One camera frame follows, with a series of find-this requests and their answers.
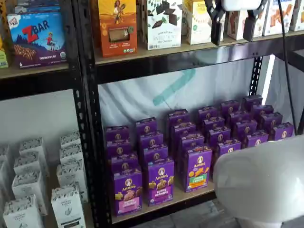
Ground white box orange crackers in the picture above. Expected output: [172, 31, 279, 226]
[262, 0, 297, 37]

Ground long black cable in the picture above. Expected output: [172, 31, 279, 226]
[277, 0, 298, 134]

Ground narrow white cracker box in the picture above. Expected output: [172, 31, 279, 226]
[251, 9, 269, 39]

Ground purple box violet patch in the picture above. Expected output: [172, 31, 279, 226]
[147, 156, 175, 207]

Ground white box brown crackers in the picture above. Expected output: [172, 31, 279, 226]
[226, 10, 249, 41]

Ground blue snack bar box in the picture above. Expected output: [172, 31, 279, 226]
[13, 0, 62, 14]

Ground blue purple Zbar box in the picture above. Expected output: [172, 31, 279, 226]
[6, 11, 67, 70]

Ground white backdrop sheet teal mark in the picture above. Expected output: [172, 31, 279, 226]
[98, 55, 276, 134]

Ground orange cracker box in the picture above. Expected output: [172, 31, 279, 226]
[97, 0, 138, 58]

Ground white pasta box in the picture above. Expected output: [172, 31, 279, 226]
[3, 194, 45, 228]
[11, 171, 48, 216]
[0, 144, 12, 167]
[0, 161, 12, 203]
[51, 186, 86, 228]
[56, 162, 88, 196]
[58, 144, 84, 167]
[18, 137, 46, 159]
[13, 152, 50, 178]
[59, 131, 82, 150]

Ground purple snack box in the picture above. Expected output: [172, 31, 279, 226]
[135, 117, 158, 135]
[220, 100, 240, 117]
[203, 116, 226, 134]
[271, 122, 295, 141]
[228, 111, 250, 127]
[168, 109, 191, 133]
[243, 95, 263, 110]
[139, 131, 165, 149]
[180, 133, 206, 153]
[252, 104, 275, 119]
[245, 130, 269, 148]
[142, 143, 169, 165]
[217, 138, 243, 165]
[198, 106, 219, 124]
[111, 152, 139, 173]
[261, 112, 284, 132]
[106, 140, 133, 158]
[173, 122, 197, 143]
[104, 125, 130, 143]
[235, 119, 258, 141]
[208, 126, 232, 153]

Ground white mint chocolate box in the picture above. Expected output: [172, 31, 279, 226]
[146, 0, 183, 51]

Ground purple box green orange patch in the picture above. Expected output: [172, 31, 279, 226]
[183, 145, 213, 193]

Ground yellow green box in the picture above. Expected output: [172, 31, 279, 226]
[0, 0, 10, 70]

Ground white yellow cracker box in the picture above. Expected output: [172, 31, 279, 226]
[182, 0, 227, 46]

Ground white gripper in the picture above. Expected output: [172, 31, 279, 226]
[204, 0, 269, 47]

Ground purple box pink patch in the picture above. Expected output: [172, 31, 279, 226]
[113, 168, 143, 217]

